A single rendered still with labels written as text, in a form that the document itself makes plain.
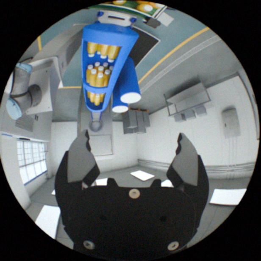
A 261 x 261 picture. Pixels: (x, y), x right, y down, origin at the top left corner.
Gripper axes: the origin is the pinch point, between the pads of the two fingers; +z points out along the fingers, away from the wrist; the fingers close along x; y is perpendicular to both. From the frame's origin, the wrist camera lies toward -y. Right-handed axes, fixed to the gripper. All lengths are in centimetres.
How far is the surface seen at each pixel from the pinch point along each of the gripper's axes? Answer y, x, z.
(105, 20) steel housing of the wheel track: -54, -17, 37
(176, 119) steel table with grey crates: 91, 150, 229
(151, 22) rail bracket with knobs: -50, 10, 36
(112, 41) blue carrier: -26.3, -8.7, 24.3
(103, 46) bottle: -32, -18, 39
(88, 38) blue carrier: -29.9, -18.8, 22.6
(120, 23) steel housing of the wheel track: -53, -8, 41
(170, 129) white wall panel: 172, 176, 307
